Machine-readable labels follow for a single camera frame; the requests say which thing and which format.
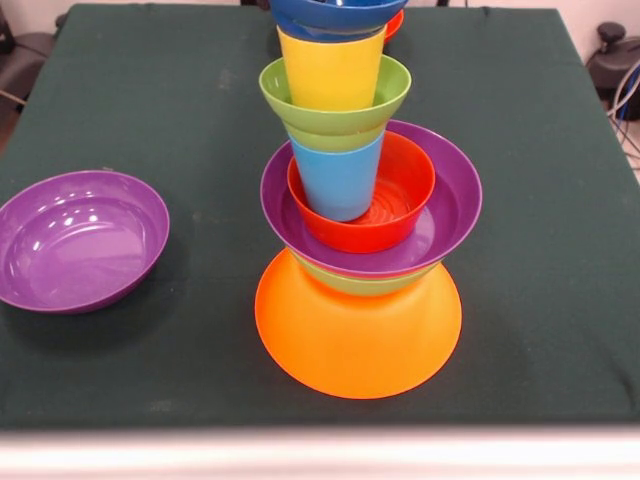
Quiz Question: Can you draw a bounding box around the light blue plastic cup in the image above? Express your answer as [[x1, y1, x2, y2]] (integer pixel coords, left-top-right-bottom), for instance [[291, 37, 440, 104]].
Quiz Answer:
[[289, 130, 386, 224]]

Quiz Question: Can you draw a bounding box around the large green plastic bowl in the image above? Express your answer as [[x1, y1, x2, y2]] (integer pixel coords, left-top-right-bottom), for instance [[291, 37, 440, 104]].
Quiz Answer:
[[289, 249, 441, 297]]

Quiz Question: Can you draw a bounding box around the small red plastic bowl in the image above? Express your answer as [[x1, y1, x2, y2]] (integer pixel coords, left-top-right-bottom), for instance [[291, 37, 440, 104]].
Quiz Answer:
[[286, 130, 437, 254]]

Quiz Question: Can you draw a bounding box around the large orange plastic bowl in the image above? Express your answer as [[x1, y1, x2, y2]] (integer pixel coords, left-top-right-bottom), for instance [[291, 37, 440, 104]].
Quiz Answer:
[[254, 248, 463, 400]]

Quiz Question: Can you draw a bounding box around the purple plastic bowl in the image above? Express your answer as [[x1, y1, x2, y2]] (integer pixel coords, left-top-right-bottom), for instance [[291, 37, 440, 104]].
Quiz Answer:
[[0, 169, 171, 315], [259, 119, 484, 279]]

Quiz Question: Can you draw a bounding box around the small green plastic bowl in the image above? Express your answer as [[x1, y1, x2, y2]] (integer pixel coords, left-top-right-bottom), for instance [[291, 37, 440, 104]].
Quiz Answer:
[[258, 53, 413, 153]]

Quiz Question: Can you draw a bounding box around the yellow plastic cup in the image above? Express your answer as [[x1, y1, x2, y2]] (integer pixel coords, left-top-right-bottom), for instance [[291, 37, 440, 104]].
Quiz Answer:
[[276, 23, 388, 112]]

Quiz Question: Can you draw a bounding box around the blue plastic bowl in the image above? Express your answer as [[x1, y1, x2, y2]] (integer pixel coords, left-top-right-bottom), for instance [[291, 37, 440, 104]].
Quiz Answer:
[[268, 0, 410, 43]]

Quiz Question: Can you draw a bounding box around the large red plastic bowl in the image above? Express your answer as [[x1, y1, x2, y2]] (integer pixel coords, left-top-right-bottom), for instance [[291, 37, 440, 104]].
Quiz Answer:
[[383, 8, 405, 44]]

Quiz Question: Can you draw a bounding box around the dark green tablecloth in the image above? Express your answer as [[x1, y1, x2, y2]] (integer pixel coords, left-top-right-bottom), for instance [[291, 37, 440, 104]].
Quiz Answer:
[[0, 3, 640, 431]]

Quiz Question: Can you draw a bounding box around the dark grey stand base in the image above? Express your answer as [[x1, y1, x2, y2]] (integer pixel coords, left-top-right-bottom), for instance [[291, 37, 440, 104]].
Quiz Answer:
[[0, 9, 57, 109], [585, 22, 640, 96]]

